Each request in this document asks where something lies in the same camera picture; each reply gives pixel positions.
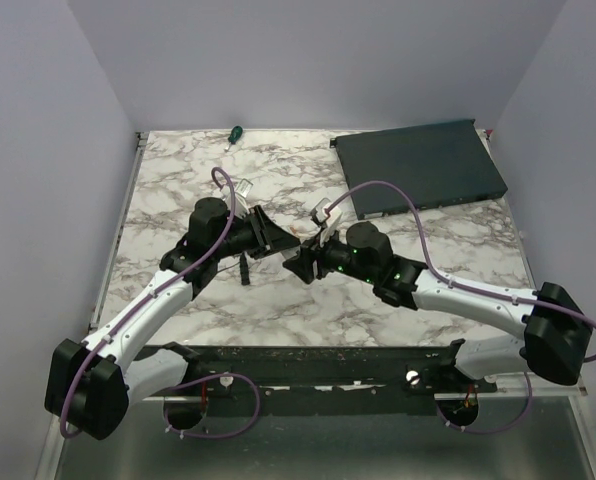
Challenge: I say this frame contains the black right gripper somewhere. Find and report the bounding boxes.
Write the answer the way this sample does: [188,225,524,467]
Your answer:
[282,225,377,285]

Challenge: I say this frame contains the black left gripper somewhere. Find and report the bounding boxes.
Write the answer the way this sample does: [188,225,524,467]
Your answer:
[213,206,301,261]

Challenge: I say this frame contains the white remote control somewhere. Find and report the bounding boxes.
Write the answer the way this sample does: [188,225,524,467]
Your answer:
[283,249,301,268]

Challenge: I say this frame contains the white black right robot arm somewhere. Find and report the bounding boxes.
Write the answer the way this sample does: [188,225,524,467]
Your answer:
[283,222,591,392]

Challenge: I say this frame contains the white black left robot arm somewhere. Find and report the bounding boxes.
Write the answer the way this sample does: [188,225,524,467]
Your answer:
[44,197,300,440]

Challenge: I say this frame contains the black cable connector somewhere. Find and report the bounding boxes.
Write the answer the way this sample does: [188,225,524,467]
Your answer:
[239,253,251,286]

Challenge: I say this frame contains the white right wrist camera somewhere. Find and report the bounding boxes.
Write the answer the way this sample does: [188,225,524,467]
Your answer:
[310,198,342,247]

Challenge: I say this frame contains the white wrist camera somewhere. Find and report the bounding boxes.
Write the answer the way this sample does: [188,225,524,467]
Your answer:
[310,198,342,247]
[221,179,253,218]

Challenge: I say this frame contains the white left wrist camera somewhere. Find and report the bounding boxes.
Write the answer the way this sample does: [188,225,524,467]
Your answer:
[221,179,253,218]

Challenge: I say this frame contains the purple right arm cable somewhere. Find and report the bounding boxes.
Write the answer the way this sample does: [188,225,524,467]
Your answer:
[315,180,596,435]

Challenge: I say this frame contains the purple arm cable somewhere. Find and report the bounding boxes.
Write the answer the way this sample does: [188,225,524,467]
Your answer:
[58,167,264,441]
[315,180,596,435]

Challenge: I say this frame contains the green handled screwdriver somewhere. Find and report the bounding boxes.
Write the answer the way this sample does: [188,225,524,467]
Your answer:
[225,125,244,151]

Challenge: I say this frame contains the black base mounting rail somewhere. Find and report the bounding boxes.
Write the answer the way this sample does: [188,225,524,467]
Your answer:
[80,342,499,416]

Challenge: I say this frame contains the aluminium left side rail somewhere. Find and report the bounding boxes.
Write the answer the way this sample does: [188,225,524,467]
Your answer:
[87,131,150,333]

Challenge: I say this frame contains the aluminium rail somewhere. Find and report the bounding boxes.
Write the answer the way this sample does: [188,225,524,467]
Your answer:
[87,131,150,333]
[62,354,587,401]

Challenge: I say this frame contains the dark flat network switch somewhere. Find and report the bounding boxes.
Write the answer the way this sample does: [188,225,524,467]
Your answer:
[330,119,508,210]

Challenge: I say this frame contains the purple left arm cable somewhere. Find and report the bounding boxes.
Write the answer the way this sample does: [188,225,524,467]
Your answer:
[58,167,264,441]

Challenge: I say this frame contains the aluminium front rail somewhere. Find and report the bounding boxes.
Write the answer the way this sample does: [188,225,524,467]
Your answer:
[62,354,587,401]

